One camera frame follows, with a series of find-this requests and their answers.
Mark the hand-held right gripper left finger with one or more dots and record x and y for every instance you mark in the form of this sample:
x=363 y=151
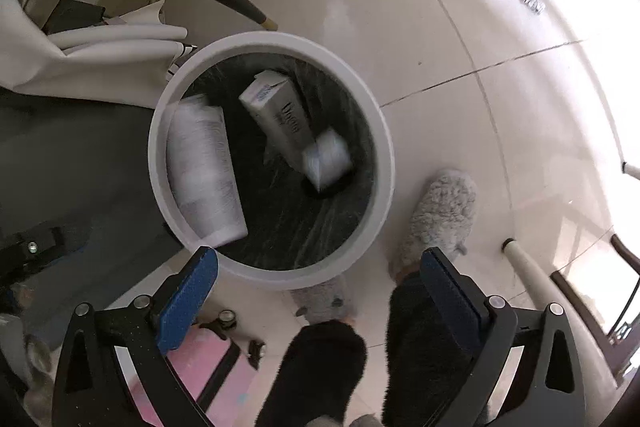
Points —
x=186 y=302

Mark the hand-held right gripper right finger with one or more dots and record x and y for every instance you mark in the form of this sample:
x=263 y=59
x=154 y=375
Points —
x=450 y=296

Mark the white round trash bin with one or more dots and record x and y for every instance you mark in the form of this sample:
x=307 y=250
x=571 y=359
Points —
x=270 y=157

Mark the small white box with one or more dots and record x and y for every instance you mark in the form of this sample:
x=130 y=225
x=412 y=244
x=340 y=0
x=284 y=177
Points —
x=327 y=160

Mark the long white carton box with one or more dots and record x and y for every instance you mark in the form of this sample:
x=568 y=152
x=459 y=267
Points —
x=281 y=113

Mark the person's black fuzzy right leg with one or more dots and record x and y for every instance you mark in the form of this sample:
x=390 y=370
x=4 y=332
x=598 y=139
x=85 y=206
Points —
x=425 y=357

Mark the person's black fuzzy leg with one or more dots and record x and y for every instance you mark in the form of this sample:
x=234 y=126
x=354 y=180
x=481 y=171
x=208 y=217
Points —
x=313 y=377
x=425 y=357

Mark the pink suitcase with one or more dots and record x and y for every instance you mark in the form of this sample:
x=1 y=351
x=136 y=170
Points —
x=200 y=367

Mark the grey fluffy slipper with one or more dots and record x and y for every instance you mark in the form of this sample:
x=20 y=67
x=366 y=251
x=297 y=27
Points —
x=440 y=217
x=323 y=302

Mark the white table leg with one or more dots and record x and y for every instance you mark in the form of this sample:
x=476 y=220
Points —
x=540 y=287

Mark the person's black fuzzy left leg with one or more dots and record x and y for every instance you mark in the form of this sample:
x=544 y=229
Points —
x=313 y=377

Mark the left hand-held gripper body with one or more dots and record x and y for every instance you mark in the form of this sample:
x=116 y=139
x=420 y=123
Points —
x=30 y=252

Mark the white cloth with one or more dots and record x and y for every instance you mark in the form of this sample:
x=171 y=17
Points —
x=75 y=52

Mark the small silver foil packet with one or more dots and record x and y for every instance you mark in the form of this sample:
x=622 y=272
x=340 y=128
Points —
x=532 y=1

